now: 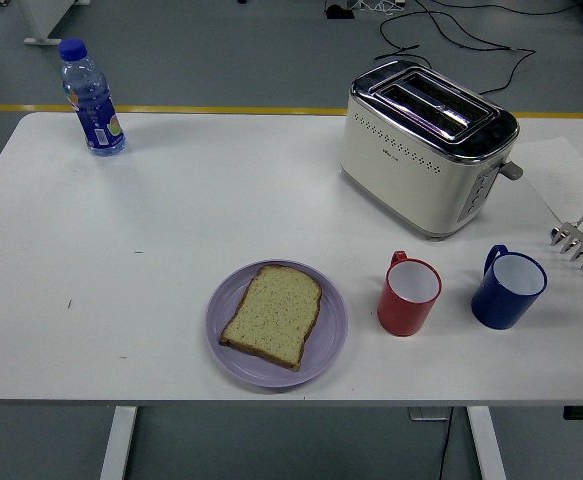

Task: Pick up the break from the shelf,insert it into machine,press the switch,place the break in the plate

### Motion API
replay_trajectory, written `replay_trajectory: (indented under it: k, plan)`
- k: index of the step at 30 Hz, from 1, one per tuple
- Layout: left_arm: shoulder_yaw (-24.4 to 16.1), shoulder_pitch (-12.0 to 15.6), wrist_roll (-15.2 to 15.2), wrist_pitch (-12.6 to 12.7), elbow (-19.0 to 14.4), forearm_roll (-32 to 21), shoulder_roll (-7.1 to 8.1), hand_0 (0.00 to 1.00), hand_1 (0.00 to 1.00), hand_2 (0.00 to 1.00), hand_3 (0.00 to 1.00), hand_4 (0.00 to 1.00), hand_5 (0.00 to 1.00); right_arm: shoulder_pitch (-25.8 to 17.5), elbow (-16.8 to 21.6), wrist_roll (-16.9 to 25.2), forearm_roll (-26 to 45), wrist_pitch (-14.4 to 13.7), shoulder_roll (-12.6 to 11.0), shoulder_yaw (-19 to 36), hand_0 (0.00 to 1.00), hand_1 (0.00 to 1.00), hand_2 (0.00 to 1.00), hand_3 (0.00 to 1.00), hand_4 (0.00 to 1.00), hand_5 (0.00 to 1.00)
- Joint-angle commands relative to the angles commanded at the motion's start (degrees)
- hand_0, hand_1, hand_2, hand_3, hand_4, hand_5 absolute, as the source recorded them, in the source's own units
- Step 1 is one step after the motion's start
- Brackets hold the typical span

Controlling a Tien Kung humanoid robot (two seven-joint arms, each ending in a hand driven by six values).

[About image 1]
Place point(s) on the slice of seeded bread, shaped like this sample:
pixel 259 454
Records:
pixel 276 315

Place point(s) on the grey toaster lever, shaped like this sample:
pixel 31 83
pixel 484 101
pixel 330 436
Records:
pixel 512 171

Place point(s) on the purple round plate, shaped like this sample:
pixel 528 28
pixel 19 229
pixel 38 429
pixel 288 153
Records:
pixel 333 320

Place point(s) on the red mug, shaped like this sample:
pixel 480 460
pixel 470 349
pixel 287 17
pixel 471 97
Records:
pixel 401 315

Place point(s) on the cream and chrome toaster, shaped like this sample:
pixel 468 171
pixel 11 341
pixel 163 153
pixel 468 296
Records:
pixel 406 170

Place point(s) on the blue mug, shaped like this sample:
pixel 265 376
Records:
pixel 498 307

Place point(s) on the water bottle with blue label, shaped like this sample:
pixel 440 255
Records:
pixel 98 120

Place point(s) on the white table leg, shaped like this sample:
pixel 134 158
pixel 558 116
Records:
pixel 118 445
pixel 486 445

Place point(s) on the metal toast rack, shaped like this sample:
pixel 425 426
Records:
pixel 566 234

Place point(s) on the white background desk leg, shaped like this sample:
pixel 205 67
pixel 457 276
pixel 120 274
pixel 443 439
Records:
pixel 38 25

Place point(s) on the clear bracket under table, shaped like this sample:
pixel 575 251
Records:
pixel 426 414

